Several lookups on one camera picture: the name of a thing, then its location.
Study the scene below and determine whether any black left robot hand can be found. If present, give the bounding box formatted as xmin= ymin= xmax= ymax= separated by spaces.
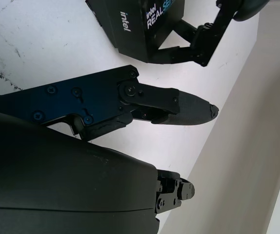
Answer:
xmin=152 ymin=0 xmax=267 ymax=68

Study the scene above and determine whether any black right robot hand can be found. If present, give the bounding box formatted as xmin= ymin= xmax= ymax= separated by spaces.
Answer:
xmin=0 ymin=64 xmax=220 ymax=234

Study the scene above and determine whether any black camera box base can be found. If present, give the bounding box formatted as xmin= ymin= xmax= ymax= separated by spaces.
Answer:
xmin=85 ymin=0 xmax=103 ymax=28

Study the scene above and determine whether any black RealSense box lid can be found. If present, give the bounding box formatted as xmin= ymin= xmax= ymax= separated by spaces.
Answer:
xmin=87 ymin=0 xmax=187 ymax=64

